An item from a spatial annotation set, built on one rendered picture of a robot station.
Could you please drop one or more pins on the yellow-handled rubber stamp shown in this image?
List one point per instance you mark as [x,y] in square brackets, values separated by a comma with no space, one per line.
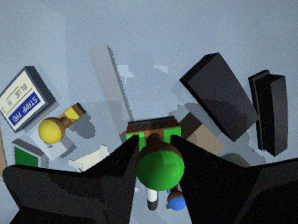
[52,129]

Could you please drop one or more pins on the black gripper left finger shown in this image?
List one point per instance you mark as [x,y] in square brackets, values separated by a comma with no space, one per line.
[103,192]

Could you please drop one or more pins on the green and brown stamp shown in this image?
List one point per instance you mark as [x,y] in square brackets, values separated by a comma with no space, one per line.
[159,164]

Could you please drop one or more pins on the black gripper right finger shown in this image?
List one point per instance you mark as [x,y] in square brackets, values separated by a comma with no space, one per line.
[219,192]

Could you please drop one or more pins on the tan box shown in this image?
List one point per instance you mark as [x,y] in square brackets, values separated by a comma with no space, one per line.
[196,133]

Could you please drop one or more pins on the grey cylinder with black end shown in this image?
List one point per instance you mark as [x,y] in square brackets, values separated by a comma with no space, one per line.
[152,199]

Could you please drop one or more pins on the blue stamp pad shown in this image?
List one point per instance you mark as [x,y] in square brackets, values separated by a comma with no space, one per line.
[24,98]

